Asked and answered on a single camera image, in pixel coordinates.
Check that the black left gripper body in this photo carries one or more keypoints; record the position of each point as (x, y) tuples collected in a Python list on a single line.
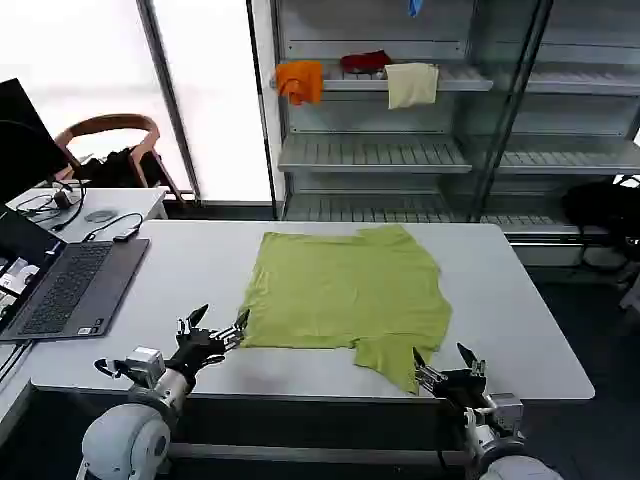
[(195, 347)]

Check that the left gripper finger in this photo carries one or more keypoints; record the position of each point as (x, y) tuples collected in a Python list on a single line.
[(192, 316), (235, 330)]

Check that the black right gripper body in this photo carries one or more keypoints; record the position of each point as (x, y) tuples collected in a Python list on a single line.
[(460, 387)]

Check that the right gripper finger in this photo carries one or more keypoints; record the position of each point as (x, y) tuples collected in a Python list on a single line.
[(425, 370), (472, 361)]

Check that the green shirt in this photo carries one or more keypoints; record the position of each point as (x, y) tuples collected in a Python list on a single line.
[(345, 290)]

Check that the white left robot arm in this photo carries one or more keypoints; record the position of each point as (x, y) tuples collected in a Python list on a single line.
[(125, 440)]

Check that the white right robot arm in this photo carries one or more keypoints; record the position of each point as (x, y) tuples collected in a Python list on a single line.
[(505, 450)]

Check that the grey open laptop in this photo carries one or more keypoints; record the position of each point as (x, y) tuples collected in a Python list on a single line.
[(75, 285)]

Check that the small white side table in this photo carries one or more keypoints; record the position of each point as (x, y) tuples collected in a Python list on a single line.
[(145, 202)]

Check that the round grey disc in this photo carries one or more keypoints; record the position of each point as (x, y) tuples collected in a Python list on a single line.
[(98, 216)]

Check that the black bag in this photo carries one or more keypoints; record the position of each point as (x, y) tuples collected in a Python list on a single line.
[(120, 167)]

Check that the black power adapter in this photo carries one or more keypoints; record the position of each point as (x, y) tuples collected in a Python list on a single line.
[(62, 200)]

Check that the brown wooden chair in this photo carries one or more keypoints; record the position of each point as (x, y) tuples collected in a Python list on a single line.
[(115, 121)]

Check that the grey shelf rack with cloths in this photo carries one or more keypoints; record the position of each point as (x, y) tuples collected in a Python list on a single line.
[(370, 150)]

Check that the empty grey shelf rack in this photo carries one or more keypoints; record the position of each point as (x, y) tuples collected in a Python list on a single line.
[(570, 150)]

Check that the black monitor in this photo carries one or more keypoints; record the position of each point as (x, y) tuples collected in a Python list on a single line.
[(20, 145)]

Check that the grey metal table frame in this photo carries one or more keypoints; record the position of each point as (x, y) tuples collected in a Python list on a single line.
[(300, 450)]

